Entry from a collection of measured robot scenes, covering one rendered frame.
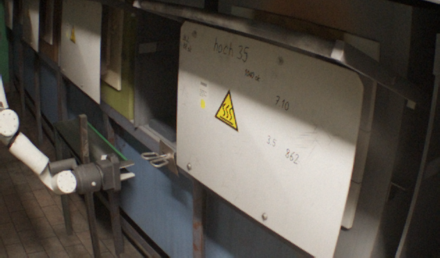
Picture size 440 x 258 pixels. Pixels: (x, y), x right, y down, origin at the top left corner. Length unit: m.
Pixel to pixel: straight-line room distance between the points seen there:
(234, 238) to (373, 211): 0.67
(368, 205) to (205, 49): 0.54
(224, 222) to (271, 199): 0.56
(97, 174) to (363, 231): 0.79
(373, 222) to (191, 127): 0.55
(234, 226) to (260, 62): 0.68
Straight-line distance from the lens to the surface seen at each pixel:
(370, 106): 1.01
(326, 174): 0.97
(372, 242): 1.09
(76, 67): 2.22
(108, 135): 2.28
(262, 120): 1.08
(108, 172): 1.51
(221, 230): 1.68
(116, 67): 2.03
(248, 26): 0.90
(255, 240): 1.53
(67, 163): 1.49
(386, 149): 1.01
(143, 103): 1.92
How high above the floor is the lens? 1.52
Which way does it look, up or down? 18 degrees down
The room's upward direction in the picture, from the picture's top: 3 degrees clockwise
